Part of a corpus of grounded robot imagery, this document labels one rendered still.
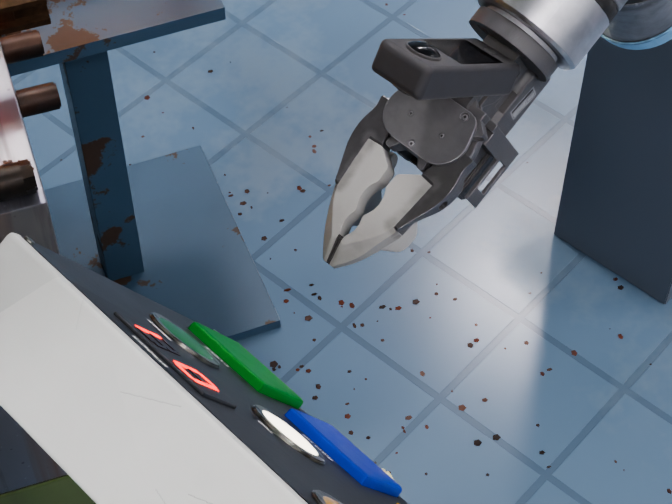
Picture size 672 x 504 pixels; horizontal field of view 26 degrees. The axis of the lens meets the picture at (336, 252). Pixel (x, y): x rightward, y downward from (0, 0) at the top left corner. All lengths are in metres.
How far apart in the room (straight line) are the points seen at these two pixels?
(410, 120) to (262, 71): 1.65
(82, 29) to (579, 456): 0.97
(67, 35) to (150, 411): 1.00
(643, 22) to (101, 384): 0.55
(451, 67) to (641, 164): 1.25
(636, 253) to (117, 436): 1.60
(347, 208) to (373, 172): 0.03
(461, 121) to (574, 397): 1.27
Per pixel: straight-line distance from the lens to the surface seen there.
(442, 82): 0.97
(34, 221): 1.30
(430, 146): 1.02
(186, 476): 0.80
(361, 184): 1.04
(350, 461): 0.96
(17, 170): 1.27
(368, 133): 1.05
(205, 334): 1.02
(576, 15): 1.03
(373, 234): 1.02
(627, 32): 1.19
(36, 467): 1.62
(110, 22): 1.77
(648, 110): 2.13
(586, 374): 2.28
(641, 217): 2.28
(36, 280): 0.87
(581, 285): 2.38
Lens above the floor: 1.88
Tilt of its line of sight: 52 degrees down
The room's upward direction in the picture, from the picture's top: straight up
